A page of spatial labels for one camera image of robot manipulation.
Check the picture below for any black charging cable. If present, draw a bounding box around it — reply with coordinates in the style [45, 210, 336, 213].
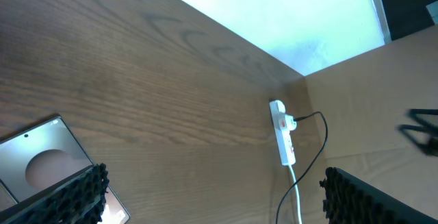
[275, 111, 329, 224]

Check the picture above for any white power strip cord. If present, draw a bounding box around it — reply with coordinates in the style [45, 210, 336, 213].
[287, 164, 303, 224]

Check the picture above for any white power strip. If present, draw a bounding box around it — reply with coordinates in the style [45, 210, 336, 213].
[269, 100, 297, 166]

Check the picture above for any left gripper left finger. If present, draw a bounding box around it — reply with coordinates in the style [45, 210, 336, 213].
[1, 164, 110, 224]

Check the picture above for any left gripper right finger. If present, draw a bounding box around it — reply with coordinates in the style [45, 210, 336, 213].
[320, 167, 437, 224]

